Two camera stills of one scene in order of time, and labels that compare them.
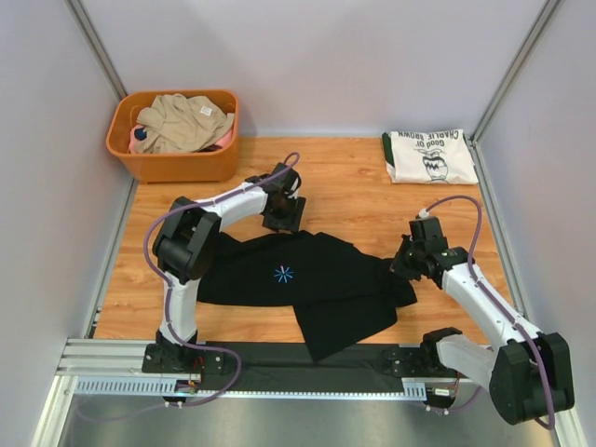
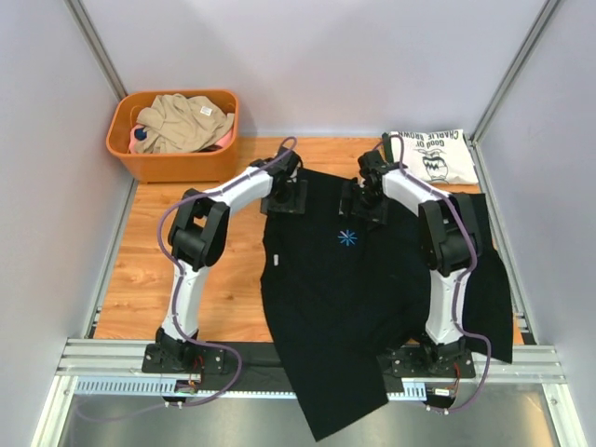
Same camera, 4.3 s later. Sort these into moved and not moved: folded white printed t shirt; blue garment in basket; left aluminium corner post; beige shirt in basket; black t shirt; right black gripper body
Moved: black t shirt; right black gripper body
Not moved: beige shirt in basket; folded white printed t shirt; blue garment in basket; left aluminium corner post
